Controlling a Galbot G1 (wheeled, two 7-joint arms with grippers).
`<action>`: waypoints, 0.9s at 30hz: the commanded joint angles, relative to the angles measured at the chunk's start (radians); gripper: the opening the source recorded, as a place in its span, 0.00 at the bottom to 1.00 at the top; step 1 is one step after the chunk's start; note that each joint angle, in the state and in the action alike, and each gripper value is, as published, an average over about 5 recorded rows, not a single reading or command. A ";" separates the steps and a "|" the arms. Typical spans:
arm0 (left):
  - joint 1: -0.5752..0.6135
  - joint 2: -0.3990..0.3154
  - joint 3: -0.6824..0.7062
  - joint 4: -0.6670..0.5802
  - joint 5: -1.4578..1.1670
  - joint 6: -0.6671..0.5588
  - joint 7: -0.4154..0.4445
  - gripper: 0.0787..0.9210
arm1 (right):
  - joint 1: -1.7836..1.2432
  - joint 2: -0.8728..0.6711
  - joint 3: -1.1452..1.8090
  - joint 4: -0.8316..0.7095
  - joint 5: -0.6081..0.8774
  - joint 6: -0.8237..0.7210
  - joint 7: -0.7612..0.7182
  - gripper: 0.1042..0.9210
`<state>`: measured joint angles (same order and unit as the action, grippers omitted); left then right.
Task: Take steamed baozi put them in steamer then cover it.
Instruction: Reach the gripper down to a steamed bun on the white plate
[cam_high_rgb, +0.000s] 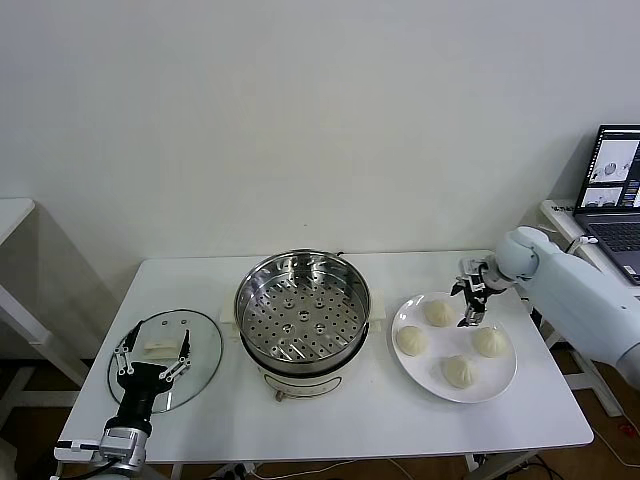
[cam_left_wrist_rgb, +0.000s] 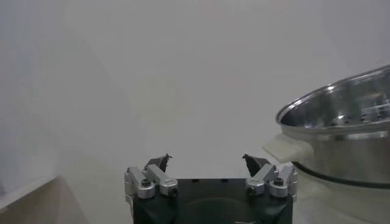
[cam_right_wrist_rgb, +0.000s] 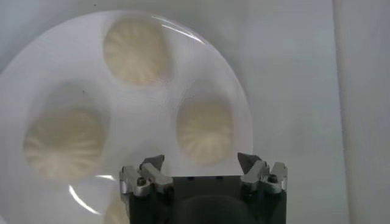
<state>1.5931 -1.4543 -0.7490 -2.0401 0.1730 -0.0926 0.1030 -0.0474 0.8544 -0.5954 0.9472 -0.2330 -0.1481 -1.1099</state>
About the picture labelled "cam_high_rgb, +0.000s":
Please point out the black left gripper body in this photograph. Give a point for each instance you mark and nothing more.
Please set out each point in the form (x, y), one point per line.
(142, 380)

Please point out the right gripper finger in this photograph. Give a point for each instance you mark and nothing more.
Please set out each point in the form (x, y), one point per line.
(472, 314)
(460, 287)

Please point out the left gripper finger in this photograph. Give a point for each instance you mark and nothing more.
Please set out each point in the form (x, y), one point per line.
(122, 361)
(185, 345)

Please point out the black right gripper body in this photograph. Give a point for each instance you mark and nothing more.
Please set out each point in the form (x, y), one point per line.
(480, 290)

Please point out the round glass pot lid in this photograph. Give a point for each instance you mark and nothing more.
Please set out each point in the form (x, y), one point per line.
(200, 350)

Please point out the white steamed baozi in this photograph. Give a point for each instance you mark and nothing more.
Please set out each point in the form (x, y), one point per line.
(411, 341)
(491, 342)
(440, 313)
(461, 371)

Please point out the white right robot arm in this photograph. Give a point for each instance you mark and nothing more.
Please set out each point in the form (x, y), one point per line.
(565, 285)

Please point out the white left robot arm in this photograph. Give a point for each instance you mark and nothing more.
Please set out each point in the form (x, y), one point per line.
(125, 442)

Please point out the stainless steel steamer basket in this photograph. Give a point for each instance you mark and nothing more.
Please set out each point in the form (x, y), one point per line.
(280, 310)

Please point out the white round plate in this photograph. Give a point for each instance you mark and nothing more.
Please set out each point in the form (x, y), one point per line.
(495, 380)

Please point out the white table leg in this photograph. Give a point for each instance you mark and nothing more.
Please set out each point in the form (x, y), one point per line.
(472, 466)
(176, 473)

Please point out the white laptop side table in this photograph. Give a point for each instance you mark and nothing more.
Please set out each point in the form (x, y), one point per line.
(562, 220)

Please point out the white power strip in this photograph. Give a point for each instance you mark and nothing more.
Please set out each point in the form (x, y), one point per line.
(239, 471)

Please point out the grey open laptop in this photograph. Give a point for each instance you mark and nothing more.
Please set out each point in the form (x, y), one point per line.
(615, 235)

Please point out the small red floor object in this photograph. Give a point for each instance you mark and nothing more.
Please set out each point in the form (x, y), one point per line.
(626, 429)

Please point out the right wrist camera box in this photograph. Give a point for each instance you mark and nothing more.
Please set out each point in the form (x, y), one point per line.
(472, 267)

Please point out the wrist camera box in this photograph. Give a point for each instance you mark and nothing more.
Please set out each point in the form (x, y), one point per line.
(75, 445)
(472, 267)

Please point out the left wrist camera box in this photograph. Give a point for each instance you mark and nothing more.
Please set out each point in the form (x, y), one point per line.
(75, 445)

